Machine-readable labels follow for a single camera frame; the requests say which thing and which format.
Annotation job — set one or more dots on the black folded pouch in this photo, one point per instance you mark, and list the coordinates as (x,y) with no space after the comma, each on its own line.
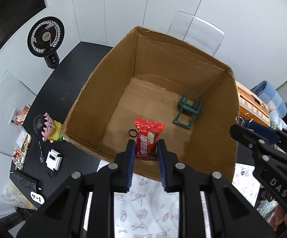
(24,181)

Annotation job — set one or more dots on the orange printed box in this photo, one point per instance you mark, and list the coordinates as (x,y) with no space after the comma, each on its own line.
(251,99)

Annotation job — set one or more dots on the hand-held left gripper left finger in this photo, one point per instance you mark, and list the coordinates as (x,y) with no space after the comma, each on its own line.
(131,166)

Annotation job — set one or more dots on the cartoon boy figurine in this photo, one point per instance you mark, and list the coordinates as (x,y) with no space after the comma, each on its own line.
(46,127)

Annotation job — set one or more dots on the clear acrylic chair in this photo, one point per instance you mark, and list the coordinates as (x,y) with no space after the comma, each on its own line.
(198,32)
(2,111)

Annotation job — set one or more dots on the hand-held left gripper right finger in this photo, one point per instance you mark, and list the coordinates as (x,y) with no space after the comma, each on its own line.
(162,166)

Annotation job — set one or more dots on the patterned phone case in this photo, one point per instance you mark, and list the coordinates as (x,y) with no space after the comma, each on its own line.
(22,151)

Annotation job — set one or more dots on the gold binder clip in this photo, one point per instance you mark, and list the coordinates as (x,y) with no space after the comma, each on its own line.
(244,122)

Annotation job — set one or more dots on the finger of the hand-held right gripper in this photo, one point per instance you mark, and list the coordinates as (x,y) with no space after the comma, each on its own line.
(263,132)
(247,138)

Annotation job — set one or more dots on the small white device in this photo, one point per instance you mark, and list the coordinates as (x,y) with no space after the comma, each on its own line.
(53,159)

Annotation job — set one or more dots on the white plastic bag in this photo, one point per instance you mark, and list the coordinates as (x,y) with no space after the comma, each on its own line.
(278,124)

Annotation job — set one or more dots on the brown cardboard box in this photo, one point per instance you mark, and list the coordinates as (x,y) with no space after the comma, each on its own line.
(158,62)

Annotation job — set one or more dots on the white printed table mat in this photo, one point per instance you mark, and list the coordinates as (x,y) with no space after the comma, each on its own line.
(146,210)

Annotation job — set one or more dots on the black desk fan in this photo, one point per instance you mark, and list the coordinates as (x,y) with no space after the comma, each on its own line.
(45,37)

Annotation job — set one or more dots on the small black clip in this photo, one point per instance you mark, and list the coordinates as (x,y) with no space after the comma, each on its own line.
(50,174)

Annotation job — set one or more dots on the red labelled packet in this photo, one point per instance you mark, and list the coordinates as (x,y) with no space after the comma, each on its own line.
(22,116)

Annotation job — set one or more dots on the white power adapter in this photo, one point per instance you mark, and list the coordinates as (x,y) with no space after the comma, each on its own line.
(37,197)

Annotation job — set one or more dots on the green miniature stool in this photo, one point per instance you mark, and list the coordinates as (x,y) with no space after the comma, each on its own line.
(183,109)

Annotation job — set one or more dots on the red candy packet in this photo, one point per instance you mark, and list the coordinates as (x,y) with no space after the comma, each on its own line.
(147,138)

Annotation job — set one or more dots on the crinkled clear plastic bag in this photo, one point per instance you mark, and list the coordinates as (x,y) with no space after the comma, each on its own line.
(14,197)

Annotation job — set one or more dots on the blue checked towel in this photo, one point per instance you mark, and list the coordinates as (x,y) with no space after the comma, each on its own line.
(270,96)

